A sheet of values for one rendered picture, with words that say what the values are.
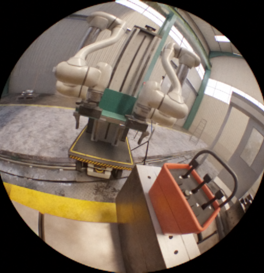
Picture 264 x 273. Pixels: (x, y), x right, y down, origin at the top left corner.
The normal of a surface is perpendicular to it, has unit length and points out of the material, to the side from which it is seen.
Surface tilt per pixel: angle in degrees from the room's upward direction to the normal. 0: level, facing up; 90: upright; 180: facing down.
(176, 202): 97
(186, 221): 97
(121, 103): 90
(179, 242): 0
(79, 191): 0
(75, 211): 0
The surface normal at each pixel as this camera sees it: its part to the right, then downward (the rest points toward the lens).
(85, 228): 0.36, -0.84
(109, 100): 0.16, 0.47
